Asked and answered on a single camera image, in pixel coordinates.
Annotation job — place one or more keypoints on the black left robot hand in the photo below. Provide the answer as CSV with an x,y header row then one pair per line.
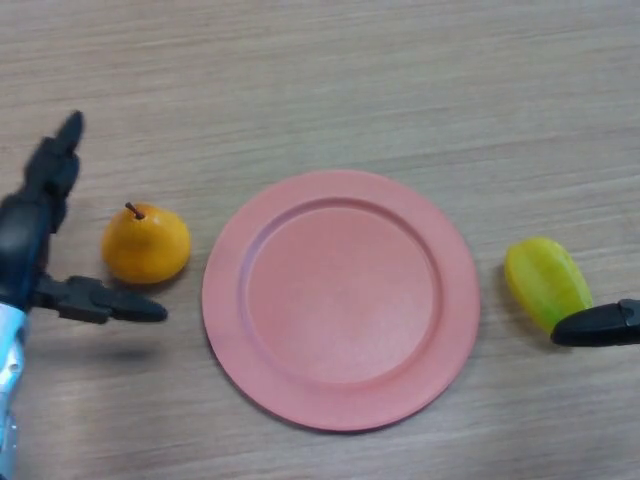
x,y
20,240

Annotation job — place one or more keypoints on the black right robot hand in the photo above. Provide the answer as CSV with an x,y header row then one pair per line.
x,y
597,327

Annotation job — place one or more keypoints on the yellow pear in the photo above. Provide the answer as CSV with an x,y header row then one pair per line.
x,y
146,245

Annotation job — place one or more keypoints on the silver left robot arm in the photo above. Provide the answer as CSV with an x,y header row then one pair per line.
x,y
10,360

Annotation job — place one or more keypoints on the pink round plate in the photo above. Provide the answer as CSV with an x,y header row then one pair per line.
x,y
342,305

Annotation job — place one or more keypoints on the yellow-green starfruit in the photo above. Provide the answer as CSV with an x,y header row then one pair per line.
x,y
545,277

